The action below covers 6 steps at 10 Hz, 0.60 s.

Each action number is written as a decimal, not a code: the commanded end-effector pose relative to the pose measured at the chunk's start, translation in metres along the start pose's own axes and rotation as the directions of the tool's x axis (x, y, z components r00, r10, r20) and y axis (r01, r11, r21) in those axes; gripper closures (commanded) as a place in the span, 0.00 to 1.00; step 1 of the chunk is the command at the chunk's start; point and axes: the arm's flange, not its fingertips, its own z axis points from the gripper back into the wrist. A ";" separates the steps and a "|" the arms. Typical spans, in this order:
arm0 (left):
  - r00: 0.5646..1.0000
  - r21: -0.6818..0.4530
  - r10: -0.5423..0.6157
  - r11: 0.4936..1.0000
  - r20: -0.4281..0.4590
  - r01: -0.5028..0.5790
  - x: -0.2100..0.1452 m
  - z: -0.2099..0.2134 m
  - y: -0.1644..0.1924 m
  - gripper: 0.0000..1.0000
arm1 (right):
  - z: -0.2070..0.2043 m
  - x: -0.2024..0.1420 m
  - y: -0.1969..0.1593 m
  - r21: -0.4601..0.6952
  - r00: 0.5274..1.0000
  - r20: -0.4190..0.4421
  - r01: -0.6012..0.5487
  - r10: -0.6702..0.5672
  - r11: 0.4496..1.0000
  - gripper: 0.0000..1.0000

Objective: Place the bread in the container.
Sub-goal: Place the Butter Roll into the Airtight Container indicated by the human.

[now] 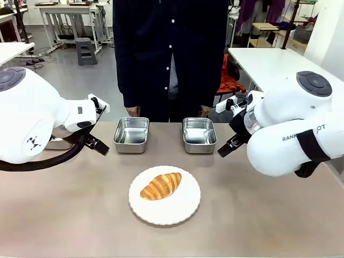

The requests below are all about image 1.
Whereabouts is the rectangular stainless steel container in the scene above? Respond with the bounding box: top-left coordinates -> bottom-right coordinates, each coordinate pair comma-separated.
112,117 -> 150,154
182,117 -> 218,154
44,128 -> 79,151

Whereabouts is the black floor cable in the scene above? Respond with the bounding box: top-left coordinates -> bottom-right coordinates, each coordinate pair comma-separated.
20,48 -> 59,71

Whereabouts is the white scalloped round plate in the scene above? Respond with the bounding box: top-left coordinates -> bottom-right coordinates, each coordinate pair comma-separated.
128,165 -> 202,226

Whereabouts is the grey storage basket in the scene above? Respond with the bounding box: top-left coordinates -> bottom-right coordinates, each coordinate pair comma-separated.
292,25 -> 313,44

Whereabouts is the person in navy cardigan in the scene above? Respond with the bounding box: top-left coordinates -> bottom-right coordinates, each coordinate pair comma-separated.
112,0 -> 229,123

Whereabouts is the golden croissant bread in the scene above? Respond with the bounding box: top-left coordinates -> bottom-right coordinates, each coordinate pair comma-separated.
140,173 -> 182,201

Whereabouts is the black pole stand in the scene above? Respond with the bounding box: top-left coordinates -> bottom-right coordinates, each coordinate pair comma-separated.
13,0 -> 31,44
280,0 -> 300,51

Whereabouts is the white desk with metal legs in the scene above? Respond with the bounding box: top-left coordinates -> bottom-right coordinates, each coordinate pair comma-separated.
34,2 -> 110,52

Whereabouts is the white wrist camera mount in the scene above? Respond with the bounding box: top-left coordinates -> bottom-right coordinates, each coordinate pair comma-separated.
216,96 -> 249,112
87,93 -> 110,113

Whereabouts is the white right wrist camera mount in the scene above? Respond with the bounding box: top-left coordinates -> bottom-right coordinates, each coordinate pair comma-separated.
216,96 -> 249,112

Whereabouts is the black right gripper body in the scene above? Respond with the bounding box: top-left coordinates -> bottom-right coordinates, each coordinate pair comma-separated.
228,109 -> 252,145

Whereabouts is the small white side table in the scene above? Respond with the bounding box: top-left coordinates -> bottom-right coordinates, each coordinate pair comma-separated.
0,42 -> 35,67

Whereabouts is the grey plastic step stool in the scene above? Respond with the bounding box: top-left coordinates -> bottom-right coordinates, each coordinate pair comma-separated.
75,37 -> 98,66

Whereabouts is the orange cloth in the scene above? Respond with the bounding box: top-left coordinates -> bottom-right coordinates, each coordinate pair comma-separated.
217,53 -> 247,95

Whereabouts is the person's right hand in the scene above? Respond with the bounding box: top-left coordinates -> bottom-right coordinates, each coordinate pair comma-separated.
125,105 -> 142,118

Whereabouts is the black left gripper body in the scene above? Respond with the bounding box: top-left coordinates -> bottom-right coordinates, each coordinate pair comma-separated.
79,106 -> 106,146

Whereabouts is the light wooden shelf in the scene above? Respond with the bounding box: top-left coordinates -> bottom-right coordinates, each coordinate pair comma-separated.
248,23 -> 309,49

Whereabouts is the person's right forearm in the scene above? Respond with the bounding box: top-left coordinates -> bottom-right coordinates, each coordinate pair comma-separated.
117,64 -> 142,109

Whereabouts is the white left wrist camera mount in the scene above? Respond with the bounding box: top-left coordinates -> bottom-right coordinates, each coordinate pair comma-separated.
87,93 -> 110,113

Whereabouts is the black sleeved left arm cable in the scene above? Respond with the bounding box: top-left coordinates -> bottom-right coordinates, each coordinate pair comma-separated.
0,126 -> 92,173

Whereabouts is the person's left forearm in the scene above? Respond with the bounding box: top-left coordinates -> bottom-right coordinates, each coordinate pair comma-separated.
200,64 -> 225,108

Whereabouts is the purple hanging garment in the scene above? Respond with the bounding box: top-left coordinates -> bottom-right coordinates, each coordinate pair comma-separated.
236,0 -> 286,33

